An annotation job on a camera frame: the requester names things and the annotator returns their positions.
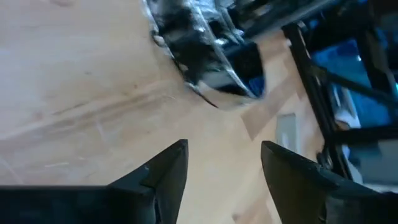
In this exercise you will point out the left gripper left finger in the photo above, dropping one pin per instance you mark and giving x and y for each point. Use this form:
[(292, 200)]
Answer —
[(124, 202)]

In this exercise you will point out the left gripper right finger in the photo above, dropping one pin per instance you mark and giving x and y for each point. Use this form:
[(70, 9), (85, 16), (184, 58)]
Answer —
[(311, 196)]

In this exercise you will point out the chrome lamp base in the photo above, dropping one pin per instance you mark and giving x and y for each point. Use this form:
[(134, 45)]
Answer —
[(202, 46)]

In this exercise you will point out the grey metal bracket plate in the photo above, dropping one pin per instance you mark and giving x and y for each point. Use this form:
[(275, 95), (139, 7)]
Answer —
[(286, 130)]

